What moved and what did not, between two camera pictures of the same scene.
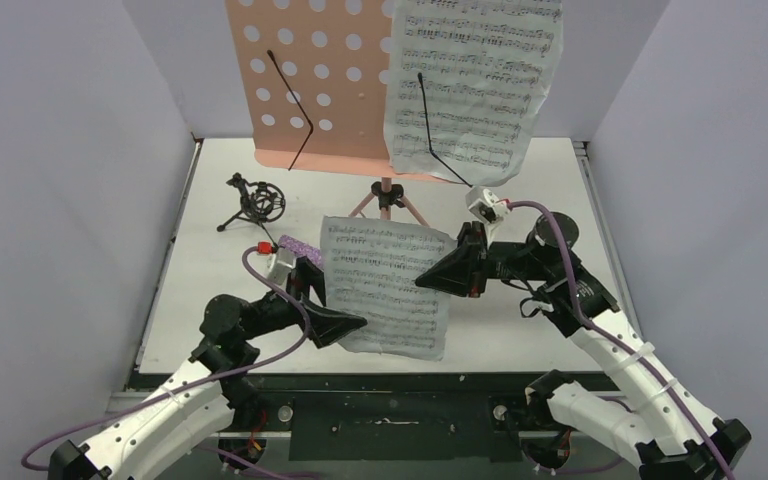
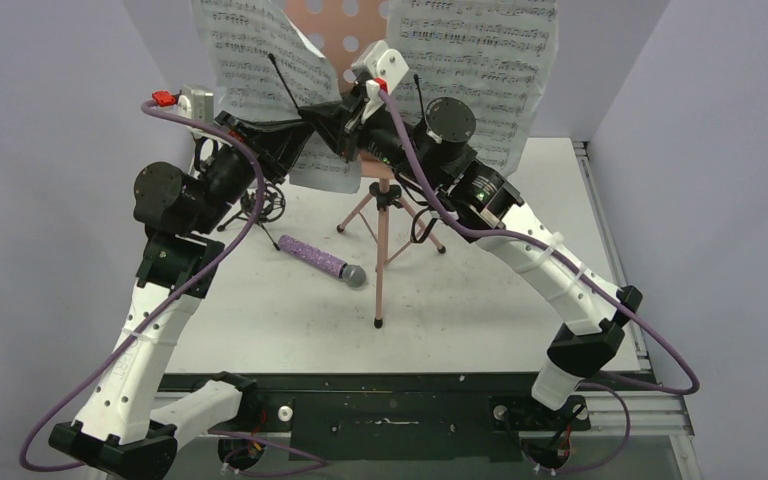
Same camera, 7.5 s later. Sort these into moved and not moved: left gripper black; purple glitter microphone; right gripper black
Moved: left gripper black; right gripper black
Not moved: purple glitter microphone
